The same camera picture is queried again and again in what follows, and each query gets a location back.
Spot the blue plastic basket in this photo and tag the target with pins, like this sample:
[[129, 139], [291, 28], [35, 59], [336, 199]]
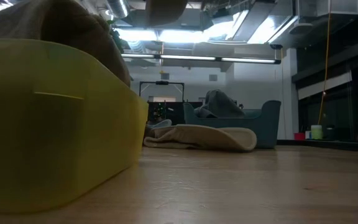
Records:
[[266, 130]]

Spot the khaki cap with white label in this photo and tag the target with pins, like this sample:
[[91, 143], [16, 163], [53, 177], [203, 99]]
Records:
[[166, 12]]

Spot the yellow translucent plastic bin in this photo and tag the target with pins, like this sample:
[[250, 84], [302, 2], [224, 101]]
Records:
[[57, 140]]

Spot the small green lit tree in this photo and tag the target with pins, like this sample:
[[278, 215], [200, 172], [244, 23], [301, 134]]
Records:
[[159, 112]]

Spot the long ceiling light bar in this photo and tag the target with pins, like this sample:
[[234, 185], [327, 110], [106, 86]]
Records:
[[185, 57]]

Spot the green potted plant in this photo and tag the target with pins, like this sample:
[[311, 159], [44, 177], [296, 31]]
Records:
[[117, 37]]

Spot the red box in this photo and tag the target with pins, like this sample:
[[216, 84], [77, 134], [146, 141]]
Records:
[[299, 136]]

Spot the green and white cup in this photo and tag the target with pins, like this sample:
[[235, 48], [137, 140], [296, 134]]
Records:
[[316, 133]]

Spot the black frame stand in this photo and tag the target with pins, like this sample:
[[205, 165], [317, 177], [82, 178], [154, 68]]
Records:
[[162, 82]]

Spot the silver ceiling duct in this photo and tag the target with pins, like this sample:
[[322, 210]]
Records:
[[118, 7]]

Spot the black aluminium table frame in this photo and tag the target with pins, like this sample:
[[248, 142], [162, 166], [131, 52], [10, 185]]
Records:
[[337, 145]]

